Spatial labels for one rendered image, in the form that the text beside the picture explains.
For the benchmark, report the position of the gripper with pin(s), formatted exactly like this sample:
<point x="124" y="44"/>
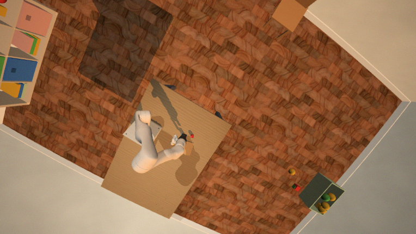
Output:
<point x="182" y="138"/>

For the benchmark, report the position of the orange flat mat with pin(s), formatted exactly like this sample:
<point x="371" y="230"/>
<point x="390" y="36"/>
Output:
<point x="188" y="148"/>

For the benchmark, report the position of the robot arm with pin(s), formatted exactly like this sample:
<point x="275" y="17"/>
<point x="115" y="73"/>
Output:
<point x="147" y="157"/>

